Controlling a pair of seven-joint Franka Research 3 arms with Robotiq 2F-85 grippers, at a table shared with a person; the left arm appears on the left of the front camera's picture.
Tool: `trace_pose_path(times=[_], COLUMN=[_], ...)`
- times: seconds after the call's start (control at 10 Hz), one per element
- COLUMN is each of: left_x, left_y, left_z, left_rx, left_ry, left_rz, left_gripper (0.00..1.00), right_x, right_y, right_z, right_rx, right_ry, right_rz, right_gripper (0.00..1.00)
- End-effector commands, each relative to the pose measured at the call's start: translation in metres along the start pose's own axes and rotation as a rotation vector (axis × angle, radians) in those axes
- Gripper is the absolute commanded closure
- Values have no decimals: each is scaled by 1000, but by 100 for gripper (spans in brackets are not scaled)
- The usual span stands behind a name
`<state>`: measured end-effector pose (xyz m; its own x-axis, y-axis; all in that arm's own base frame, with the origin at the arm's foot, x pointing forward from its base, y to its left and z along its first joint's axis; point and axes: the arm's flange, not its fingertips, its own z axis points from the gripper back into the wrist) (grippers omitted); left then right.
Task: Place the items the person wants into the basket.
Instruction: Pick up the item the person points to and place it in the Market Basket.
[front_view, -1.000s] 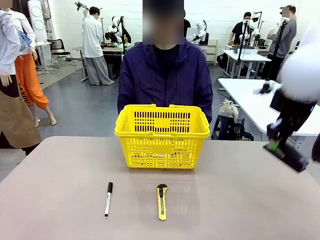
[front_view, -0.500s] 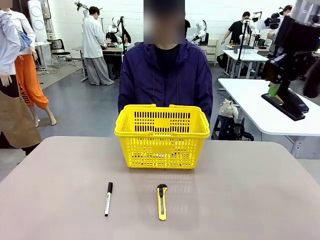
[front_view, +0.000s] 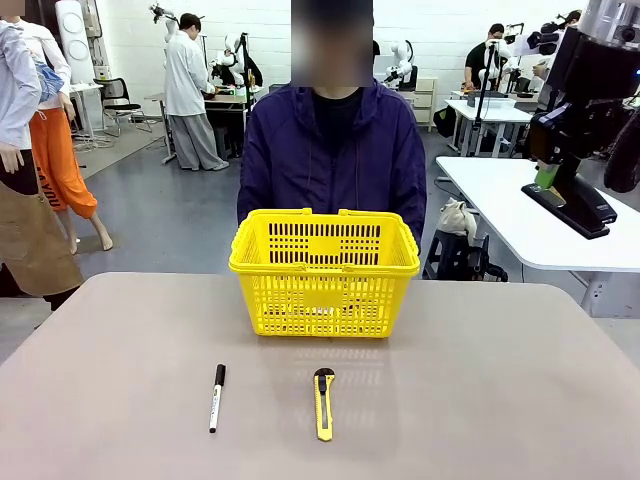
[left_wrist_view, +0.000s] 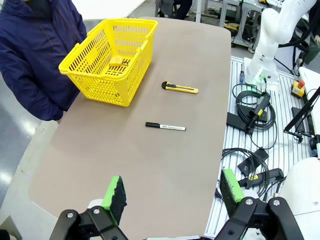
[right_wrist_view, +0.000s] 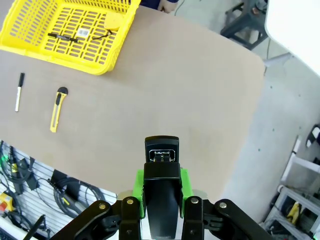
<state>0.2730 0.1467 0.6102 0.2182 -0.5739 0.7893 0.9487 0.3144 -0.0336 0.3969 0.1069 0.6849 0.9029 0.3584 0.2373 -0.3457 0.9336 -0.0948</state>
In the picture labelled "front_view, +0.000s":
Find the mannequin in orange pants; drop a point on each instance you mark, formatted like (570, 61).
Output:
(55, 160)

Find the black office chair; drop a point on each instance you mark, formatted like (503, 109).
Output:
(117, 102)

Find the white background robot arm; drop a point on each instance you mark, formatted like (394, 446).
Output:
(402, 60)
(502, 55)
(232, 55)

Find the person in white coat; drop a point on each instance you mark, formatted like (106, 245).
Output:
(187, 85)

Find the white marker black cap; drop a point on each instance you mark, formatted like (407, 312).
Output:
(217, 400)

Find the person in black t-shirt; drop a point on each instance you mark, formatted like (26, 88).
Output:
(480, 57)

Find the beige drawer cabinet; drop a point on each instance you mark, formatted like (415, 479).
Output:
(425, 105)

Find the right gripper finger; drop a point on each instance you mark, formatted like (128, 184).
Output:
(580, 130)
(547, 140)

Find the small white table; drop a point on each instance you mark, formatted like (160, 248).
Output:
(500, 114)

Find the mannequin in striped blue shirt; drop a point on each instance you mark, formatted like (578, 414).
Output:
(15, 100)

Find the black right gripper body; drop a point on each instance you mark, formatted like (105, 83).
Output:
(600, 70)

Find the black stapler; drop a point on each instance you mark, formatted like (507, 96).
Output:
(585, 210)

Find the dark background work desk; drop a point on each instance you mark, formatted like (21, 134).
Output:
(227, 107)

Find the black bag on floor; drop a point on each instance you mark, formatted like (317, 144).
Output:
(445, 122)

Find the white tower air conditioner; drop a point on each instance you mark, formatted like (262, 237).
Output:
(75, 30)

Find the person in purple jacket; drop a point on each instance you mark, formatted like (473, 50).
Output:
(325, 150)

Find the beige cloth bag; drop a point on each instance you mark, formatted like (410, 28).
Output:
(457, 220)

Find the yellow utility knife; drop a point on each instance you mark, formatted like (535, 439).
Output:
(324, 420)

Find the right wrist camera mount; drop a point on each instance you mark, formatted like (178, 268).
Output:
(542, 42)

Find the thin black tripod pole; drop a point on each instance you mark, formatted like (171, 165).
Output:
(484, 95)

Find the large white table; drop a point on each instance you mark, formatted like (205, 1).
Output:
(500, 200)

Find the yellow plastic shopping basket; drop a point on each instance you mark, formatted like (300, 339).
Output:
(325, 246)

